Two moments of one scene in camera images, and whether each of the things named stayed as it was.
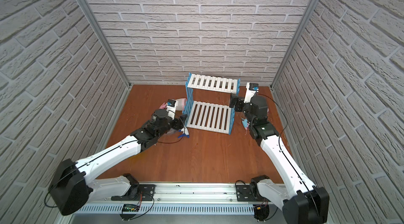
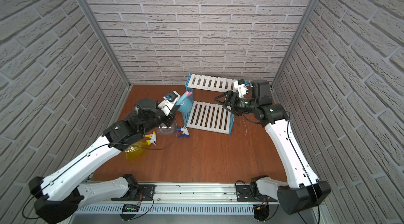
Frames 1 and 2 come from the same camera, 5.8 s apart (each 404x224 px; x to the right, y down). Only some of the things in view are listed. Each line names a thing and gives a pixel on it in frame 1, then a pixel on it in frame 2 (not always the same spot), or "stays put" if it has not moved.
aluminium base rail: (190, 198) stays put
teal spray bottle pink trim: (245, 124) to (185, 101)
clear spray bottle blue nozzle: (184, 130) stays put
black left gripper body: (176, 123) to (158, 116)
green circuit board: (131, 207) stays put
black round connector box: (261, 211) stays put
